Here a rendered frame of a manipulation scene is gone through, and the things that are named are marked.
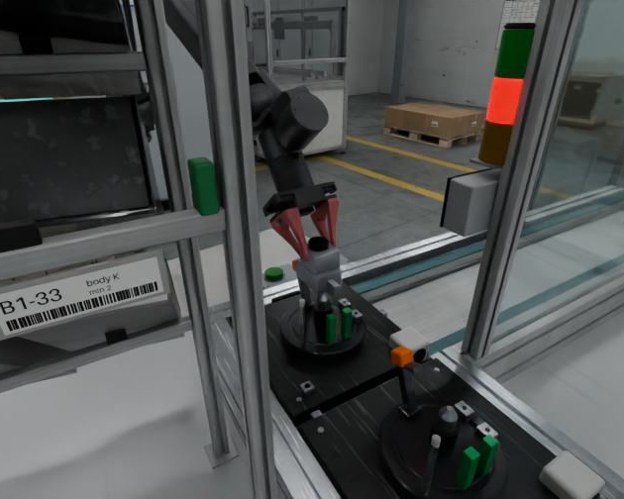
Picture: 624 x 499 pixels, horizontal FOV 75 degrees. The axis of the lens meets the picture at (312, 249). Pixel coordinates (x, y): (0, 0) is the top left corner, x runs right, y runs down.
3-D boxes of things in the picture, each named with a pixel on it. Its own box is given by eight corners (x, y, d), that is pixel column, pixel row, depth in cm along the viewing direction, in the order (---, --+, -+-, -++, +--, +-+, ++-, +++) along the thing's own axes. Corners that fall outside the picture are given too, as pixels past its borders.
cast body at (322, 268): (295, 275, 64) (294, 235, 61) (319, 267, 66) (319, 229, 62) (324, 302, 58) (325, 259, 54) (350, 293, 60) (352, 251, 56)
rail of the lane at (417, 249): (197, 354, 78) (189, 308, 73) (499, 246, 118) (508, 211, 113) (206, 372, 74) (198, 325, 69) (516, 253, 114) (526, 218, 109)
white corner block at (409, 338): (386, 353, 65) (388, 334, 63) (407, 344, 67) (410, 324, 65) (406, 372, 62) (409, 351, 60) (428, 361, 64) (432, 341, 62)
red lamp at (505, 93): (476, 119, 51) (484, 76, 49) (502, 115, 53) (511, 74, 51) (511, 126, 47) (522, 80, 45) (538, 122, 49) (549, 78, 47)
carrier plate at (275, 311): (229, 326, 71) (227, 316, 70) (342, 287, 82) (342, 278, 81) (293, 427, 53) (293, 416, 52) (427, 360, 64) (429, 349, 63)
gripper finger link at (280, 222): (345, 247, 58) (323, 186, 59) (302, 259, 55) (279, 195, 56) (325, 257, 64) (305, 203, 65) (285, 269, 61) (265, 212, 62)
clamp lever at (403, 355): (398, 407, 50) (389, 349, 49) (411, 400, 51) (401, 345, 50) (419, 419, 47) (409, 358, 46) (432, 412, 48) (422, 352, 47)
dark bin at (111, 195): (52, 241, 49) (39, 179, 48) (165, 225, 53) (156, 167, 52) (-98, 246, 22) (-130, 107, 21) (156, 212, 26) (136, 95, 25)
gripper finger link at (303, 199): (357, 243, 59) (334, 184, 60) (314, 255, 56) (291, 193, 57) (336, 254, 65) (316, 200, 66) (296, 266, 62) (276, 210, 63)
